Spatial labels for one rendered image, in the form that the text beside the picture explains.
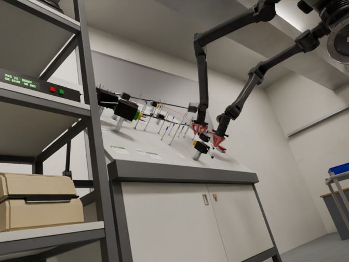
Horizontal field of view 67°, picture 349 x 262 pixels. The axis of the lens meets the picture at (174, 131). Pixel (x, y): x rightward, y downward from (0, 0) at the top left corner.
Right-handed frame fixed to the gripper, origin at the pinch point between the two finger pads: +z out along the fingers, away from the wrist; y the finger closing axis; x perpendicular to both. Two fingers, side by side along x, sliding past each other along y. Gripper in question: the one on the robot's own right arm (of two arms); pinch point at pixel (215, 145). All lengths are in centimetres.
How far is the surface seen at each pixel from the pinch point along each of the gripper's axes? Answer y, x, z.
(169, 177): 53, 32, 15
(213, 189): 15.6, 24.6, 19.8
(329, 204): -383, -56, 42
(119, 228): 77, 45, 31
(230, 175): 0.8, 20.4, 11.8
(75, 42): 96, -8, -23
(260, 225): -29, 33, 35
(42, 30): 108, -10, -22
